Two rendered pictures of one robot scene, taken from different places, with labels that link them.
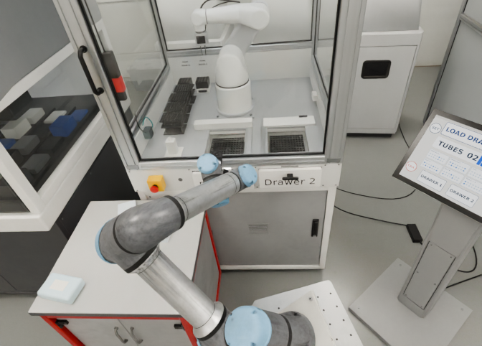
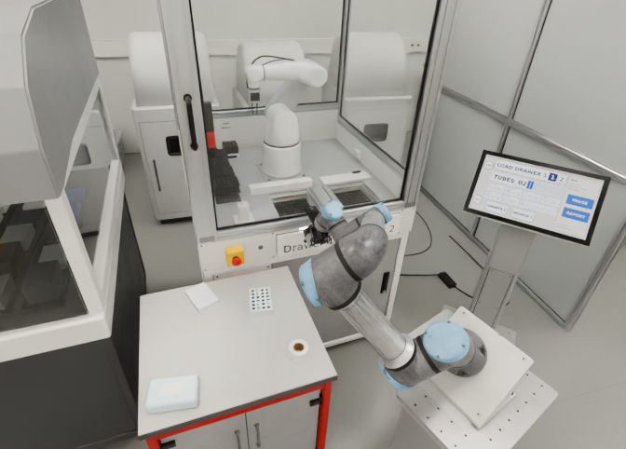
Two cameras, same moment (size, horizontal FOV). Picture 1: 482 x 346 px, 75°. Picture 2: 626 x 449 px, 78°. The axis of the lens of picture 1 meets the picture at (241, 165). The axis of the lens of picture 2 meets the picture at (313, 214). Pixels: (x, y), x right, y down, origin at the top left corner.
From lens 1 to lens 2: 0.74 m
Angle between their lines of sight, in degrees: 24
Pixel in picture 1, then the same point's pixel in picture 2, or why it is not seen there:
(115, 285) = (239, 372)
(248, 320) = (448, 329)
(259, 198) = not seen: hidden behind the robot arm
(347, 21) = (433, 76)
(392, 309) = not seen: hidden behind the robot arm
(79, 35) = (186, 82)
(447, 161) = (504, 190)
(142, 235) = (374, 256)
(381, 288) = not seen: hidden behind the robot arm
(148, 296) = (287, 371)
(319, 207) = (391, 257)
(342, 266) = (400, 325)
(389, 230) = (426, 281)
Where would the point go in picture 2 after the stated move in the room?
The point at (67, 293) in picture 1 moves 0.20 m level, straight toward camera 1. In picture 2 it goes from (190, 394) to (251, 413)
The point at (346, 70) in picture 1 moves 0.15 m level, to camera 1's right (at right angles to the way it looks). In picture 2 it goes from (428, 118) to (455, 114)
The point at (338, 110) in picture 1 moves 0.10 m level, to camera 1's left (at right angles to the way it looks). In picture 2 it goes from (419, 155) to (401, 159)
